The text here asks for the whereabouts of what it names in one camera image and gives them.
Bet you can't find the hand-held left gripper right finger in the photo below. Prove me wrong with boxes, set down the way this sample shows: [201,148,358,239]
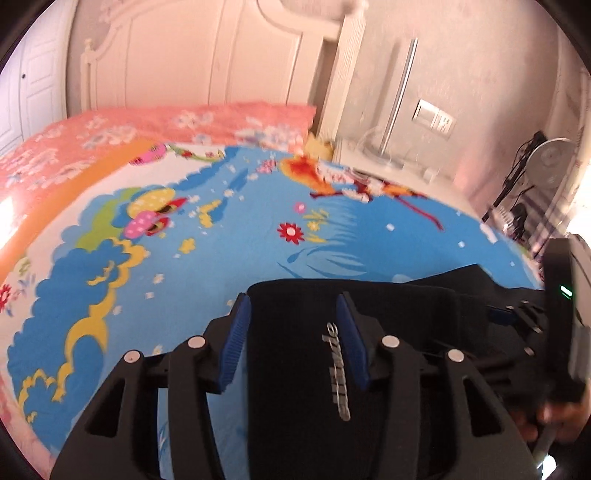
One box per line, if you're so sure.
[336,292,539,480]

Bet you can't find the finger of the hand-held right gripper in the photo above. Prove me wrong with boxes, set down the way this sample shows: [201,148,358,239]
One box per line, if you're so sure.
[482,298,548,358]

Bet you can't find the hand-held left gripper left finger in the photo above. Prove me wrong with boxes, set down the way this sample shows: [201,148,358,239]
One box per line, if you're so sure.
[50,292,252,480]

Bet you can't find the black pants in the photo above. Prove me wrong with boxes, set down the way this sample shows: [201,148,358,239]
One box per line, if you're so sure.
[247,263,555,480]

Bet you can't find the person's right hand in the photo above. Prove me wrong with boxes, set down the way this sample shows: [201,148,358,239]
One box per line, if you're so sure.
[517,402,591,462]

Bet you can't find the cartoon printed blanket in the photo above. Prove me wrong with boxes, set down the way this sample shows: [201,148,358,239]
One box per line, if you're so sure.
[0,138,543,480]

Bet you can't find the black light stand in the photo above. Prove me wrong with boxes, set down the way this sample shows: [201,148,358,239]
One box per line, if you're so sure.
[480,131,546,241]

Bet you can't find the white electric fan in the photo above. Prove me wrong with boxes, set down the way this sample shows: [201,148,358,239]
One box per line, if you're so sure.
[524,137,578,191]

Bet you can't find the yellow cloth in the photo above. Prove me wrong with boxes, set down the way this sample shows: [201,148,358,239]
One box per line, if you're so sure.
[305,134,334,161]

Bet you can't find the pink floral bed sheet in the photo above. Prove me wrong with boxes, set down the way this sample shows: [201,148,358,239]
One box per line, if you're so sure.
[0,102,318,241]

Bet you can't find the silver metal pole stand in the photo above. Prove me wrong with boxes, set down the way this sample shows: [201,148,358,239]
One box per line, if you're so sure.
[355,38,419,169]

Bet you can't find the white wooden headboard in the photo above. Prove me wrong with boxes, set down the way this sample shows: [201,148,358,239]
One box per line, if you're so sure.
[79,0,365,144]

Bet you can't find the white panelled door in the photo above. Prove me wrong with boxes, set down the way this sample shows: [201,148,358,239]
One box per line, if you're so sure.
[0,28,70,158]

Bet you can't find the grey wall socket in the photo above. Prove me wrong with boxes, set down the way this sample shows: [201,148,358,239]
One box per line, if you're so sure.
[412,98,457,140]

